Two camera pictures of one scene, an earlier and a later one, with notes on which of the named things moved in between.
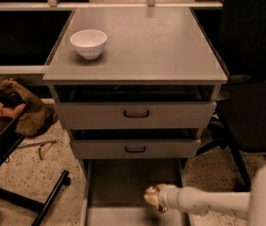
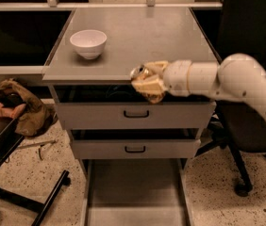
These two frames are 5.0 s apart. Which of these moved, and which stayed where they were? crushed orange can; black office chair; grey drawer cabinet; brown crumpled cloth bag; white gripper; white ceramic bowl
Moved: crushed orange can; white gripper
Stayed: black office chair; brown crumpled cloth bag; white ceramic bowl; grey drawer cabinet
